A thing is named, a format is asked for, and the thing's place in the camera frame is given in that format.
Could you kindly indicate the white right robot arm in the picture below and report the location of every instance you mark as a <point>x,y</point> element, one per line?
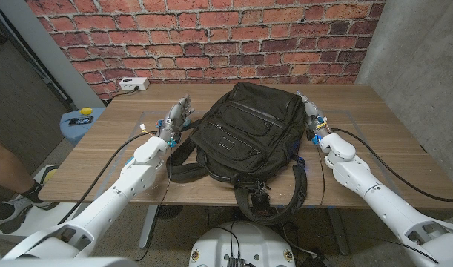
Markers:
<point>382,200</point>

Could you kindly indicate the grey metal table leg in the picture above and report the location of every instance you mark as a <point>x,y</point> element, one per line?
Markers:
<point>148,226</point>
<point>339,231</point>

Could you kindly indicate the yellow ball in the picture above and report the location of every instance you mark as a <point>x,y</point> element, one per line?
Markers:
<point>86,111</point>

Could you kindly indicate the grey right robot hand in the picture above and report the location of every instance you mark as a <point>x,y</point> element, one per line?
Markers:
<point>315,118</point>

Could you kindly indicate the black ribbed round object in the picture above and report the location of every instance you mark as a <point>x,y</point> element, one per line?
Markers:
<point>170,212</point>

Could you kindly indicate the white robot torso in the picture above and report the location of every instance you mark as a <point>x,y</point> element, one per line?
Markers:
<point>244,244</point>

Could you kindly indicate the black handheld device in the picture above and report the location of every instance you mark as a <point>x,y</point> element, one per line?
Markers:
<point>80,120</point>

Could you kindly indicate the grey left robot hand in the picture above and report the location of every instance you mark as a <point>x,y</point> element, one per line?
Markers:
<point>174,118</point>

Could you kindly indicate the grey black sneaker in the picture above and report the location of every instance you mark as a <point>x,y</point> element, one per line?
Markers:
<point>11,213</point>

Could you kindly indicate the brick print backdrop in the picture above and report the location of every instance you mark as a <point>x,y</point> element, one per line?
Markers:
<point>211,37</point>

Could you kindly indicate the white power strip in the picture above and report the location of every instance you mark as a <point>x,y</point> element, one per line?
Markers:
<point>133,84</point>

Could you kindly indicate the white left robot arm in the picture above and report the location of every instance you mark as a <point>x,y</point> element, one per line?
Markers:
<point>111,196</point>

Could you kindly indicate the black backpack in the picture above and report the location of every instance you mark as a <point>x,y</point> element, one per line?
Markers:
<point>248,137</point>

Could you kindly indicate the light blue round stool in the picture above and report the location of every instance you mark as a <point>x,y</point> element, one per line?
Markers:
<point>76,133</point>

